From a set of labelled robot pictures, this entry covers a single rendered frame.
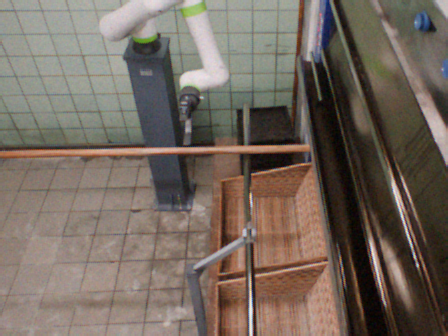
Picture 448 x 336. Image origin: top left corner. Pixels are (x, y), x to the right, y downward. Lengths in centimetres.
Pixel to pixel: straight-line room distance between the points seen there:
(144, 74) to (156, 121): 32
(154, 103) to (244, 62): 74
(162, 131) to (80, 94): 84
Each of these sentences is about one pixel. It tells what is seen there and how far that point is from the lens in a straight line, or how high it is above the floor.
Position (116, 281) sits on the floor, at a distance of 299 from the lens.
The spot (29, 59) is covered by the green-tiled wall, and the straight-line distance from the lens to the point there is 332.
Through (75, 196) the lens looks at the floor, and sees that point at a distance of 348.
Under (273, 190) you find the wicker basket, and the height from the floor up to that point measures 65.
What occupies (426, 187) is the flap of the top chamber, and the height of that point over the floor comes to 179.
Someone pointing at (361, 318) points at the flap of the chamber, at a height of 141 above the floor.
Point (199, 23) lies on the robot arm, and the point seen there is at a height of 149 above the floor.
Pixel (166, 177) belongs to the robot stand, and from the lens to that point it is 302.
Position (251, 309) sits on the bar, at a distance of 148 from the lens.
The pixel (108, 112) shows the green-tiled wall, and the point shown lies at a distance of 343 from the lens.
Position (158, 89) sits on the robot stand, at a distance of 255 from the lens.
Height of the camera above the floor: 250
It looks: 44 degrees down
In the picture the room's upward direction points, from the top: 3 degrees clockwise
